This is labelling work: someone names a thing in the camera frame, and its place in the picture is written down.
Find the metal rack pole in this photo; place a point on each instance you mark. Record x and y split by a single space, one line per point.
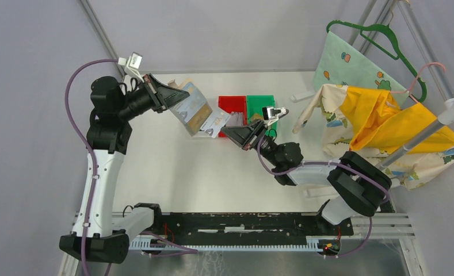
444 119

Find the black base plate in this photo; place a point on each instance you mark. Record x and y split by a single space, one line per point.
246 229

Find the yellow cloth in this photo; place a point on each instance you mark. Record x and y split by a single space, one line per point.
378 121

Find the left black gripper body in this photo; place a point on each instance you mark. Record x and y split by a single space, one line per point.
154 95

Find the green clothes hanger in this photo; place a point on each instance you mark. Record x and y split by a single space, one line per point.
386 31

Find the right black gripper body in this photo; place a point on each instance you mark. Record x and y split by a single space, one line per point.
259 131

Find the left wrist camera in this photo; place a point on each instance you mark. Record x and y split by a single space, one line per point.
131 65

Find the white VIP card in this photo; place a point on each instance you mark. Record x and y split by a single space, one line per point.
215 122

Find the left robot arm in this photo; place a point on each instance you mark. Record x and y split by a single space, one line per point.
97 236

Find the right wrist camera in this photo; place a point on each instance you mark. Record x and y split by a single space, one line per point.
272 114

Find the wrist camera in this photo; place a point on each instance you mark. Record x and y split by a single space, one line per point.
272 114
131 65

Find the green patterned cloth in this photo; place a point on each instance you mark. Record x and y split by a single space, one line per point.
342 64

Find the beige card holder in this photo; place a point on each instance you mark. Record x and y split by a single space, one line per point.
193 111

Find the dinosaur print cloth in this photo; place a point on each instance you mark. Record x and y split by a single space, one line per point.
415 169

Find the green plastic bin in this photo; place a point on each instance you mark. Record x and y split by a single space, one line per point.
255 103

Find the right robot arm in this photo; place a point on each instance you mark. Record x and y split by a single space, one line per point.
361 187

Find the white cards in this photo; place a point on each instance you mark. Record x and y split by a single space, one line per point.
235 119

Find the red plastic bin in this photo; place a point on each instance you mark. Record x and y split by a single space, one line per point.
233 103

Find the clear plastic box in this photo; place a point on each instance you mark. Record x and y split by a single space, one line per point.
295 98

